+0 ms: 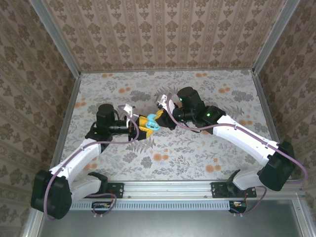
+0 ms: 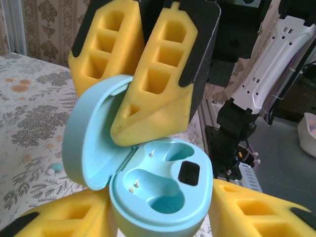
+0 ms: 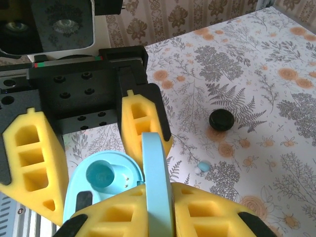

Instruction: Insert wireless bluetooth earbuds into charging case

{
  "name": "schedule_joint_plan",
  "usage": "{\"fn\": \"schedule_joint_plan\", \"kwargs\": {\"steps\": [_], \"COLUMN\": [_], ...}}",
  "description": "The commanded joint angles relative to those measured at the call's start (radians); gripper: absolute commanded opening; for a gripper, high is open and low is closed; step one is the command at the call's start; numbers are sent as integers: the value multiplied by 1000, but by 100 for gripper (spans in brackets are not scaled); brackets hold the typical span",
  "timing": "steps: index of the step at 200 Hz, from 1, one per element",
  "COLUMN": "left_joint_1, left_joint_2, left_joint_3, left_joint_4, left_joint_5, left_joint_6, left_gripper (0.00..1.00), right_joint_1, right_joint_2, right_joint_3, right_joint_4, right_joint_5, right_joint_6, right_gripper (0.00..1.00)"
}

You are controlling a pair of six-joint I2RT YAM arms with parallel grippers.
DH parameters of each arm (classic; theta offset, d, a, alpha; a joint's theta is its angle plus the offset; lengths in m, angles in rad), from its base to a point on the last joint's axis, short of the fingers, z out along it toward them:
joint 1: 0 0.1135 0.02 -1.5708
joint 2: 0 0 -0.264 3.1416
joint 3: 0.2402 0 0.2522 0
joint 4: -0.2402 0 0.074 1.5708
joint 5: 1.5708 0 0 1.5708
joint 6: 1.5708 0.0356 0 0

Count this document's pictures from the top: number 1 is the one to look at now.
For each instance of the cyan earbud charging case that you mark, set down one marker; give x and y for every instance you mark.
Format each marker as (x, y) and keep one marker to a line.
(150, 123)

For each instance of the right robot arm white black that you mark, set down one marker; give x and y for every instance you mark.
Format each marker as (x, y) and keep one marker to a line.
(247, 140)

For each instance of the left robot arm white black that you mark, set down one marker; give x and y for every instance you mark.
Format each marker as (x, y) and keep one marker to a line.
(74, 158)

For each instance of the black mounting plate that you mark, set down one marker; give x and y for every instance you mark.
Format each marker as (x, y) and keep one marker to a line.
(218, 190)
(116, 190)

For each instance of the aluminium frame back rail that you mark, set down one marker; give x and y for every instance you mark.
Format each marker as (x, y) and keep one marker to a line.
(172, 71)

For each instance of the aluminium frame side rail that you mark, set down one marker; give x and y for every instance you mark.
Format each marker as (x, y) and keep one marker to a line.
(66, 118)
(258, 84)

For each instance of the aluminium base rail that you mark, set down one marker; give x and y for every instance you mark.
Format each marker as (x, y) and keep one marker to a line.
(168, 190)

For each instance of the aluminium frame post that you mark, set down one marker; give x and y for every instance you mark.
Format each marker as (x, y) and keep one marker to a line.
(274, 37)
(58, 39)

